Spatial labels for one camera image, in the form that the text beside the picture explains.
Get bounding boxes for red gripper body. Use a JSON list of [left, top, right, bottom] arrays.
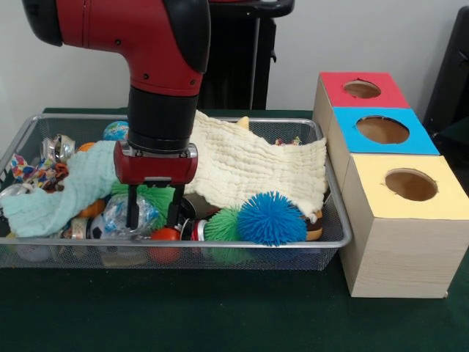
[[112, 141, 199, 186]]

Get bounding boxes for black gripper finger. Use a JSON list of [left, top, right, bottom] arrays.
[[126, 183, 140, 229], [166, 183, 185, 227]]

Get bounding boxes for crushed clear plastic bottle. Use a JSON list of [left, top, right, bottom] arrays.
[[100, 194, 161, 239]]

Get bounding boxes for clear mesh bin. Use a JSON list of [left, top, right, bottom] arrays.
[[0, 113, 353, 271]]

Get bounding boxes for wooden box with three holes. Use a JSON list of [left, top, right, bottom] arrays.
[[312, 71, 469, 298]]

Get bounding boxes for large green spiky ball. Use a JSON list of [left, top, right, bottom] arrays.
[[111, 181, 177, 221]]

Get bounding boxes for orange ball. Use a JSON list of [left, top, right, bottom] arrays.
[[149, 227, 182, 243]]

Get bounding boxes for small green spiky ball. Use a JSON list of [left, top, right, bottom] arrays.
[[202, 205, 243, 243]]

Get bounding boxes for globe print ball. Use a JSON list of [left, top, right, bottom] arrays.
[[102, 120, 130, 142]]

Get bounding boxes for mint waffle cloth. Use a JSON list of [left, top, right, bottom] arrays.
[[0, 140, 119, 238]]

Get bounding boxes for cream waffle cloth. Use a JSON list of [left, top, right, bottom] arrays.
[[182, 109, 328, 217]]

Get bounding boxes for crushed silver can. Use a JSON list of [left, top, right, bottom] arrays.
[[40, 133, 76, 164]]

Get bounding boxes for blue spiky ball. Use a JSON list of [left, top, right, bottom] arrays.
[[236, 190, 309, 247]]

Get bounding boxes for dark green table cloth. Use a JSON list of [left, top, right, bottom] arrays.
[[0, 106, 469, 352]]

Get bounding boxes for black chair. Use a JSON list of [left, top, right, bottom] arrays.
[[423, 5, 469, 147]]

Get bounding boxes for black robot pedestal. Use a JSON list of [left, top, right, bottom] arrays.
[[199, 0, 296, 110]]

